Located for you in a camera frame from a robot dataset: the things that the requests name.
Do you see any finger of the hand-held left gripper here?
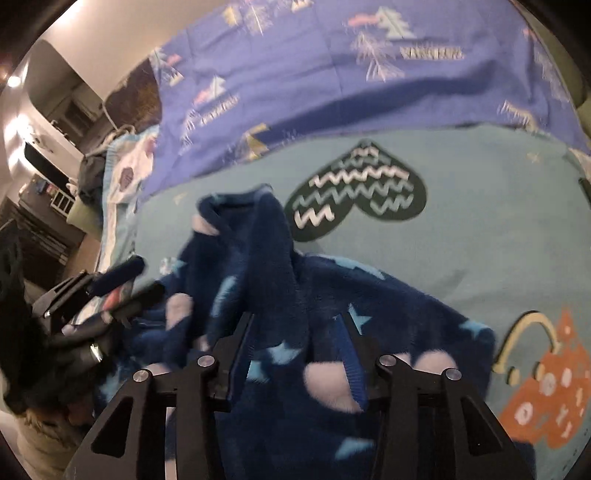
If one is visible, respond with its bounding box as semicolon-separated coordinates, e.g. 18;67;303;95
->
113;281;167;325
88;256;146;297

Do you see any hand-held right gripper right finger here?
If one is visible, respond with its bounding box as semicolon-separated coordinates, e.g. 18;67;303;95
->
335;311;539;480

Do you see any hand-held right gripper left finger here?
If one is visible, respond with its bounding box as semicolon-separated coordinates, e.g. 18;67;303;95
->
62;311;254;480

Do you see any blue fleece star-print robe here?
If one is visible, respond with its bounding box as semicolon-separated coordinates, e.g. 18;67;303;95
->
90;184;536;480

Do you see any person's left forearm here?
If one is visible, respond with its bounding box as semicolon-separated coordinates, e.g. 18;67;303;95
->
16;406;93;480

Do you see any pile of grey clothes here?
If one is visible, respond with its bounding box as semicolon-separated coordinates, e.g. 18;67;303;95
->
78;152;109;204

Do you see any green sofa cushion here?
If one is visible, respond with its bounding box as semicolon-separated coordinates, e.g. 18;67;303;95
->
67;200;105;241

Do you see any white shelf rack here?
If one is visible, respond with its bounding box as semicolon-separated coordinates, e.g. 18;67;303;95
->
46;187;77;215

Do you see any white patterned quilt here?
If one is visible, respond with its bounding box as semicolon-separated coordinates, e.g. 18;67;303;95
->
97;131;160;273

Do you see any teal printed blanket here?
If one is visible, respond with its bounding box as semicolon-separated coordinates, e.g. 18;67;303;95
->
134;124;591;480

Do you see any dark printed headboard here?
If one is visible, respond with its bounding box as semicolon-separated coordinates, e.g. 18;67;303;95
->
104;69;162;132

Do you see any purple tree-print sheet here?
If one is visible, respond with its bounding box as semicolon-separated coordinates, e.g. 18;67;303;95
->
139;0;591;204

